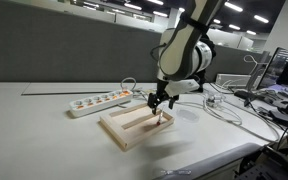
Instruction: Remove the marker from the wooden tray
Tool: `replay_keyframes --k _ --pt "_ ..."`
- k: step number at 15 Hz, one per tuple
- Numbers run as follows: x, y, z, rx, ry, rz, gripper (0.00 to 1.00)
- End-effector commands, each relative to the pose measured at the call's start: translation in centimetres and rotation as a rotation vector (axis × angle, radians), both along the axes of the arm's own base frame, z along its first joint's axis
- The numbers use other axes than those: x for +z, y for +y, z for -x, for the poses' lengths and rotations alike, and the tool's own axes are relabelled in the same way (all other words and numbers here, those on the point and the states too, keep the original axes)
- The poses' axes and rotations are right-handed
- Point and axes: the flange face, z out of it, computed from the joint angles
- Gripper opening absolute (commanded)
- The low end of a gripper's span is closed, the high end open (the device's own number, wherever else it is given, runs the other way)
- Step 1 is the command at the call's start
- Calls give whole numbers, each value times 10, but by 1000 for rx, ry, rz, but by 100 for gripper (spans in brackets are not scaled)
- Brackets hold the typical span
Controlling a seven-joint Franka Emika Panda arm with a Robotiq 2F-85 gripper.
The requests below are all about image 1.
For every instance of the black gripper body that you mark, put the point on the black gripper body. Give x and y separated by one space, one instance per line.
162 93

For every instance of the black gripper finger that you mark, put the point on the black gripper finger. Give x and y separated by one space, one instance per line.
153 105
172 101

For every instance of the red marker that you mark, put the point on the red marker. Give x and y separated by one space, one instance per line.
159 119

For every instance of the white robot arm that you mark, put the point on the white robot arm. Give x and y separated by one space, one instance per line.
180 50

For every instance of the shallow wooden tray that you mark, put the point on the shallow wooden tray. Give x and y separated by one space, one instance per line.
135 128

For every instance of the yellow green label packet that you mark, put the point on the yellow green label packet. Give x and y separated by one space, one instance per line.
148 90

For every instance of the clear round plastic lid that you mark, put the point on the clear round plastic lid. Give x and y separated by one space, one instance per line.
187 114

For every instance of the white power strip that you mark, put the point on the white power strip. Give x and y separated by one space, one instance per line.
97 103

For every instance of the clear plastic glasses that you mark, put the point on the clear plastic glasses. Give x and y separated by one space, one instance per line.
175 172

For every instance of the ceiling strip light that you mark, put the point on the ceiling strip light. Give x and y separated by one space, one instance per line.
234 6
133 6
160 13
261 19

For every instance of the gray desk partition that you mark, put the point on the gray desk partition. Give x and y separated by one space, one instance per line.
67 50

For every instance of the black computer monitor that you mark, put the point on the black computer monitor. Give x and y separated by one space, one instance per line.
277 66

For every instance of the black flat desk device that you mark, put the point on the black flat desk device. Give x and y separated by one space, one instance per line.
282 118

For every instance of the black perforated plate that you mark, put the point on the black perforated plate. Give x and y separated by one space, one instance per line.
270 166

